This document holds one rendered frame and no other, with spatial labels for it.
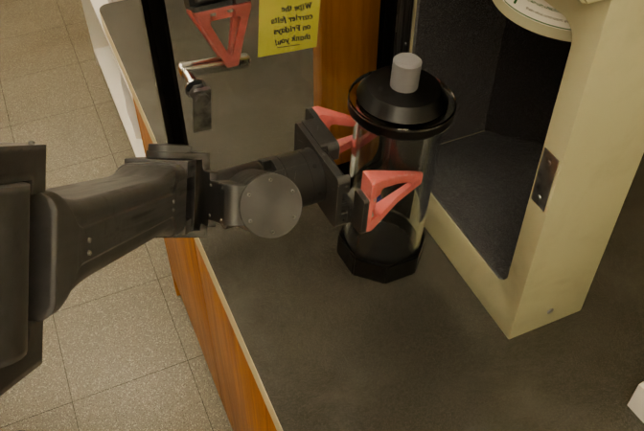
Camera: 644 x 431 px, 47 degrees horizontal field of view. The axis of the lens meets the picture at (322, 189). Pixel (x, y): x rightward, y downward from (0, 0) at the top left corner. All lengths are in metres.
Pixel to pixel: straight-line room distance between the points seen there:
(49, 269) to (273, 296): 0.62
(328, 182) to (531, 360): 0.37
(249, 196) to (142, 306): 1.59
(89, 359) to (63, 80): 1.33
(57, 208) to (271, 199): 0.29
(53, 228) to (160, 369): 1.71
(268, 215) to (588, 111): 0.31
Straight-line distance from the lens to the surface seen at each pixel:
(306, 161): 0.73
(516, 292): 0.90
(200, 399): 2.00
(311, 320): 0.95
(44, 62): 3.23
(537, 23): 0.77
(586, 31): 0.68
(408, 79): 0.72
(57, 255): 0.38
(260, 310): 0.97
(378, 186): 0.71
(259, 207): 0.64
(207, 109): 0.87
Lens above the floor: 1.71
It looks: 44 degrees down
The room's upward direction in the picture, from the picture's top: straight up
